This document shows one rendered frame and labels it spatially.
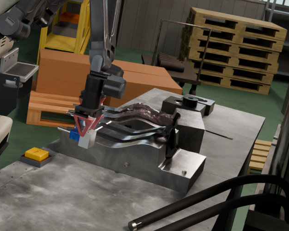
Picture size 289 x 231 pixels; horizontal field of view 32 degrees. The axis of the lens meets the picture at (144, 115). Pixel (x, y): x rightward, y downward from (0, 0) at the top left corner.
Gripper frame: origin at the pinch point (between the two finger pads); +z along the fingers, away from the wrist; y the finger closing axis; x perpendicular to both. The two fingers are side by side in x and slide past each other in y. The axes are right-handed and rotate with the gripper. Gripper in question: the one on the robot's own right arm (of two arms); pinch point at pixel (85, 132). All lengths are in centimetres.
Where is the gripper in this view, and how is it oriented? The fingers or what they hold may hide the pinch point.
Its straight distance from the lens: 170.4
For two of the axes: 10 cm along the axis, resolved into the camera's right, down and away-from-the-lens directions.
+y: 3.3, -2.1, 9.2
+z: -2.1, 9.4, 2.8
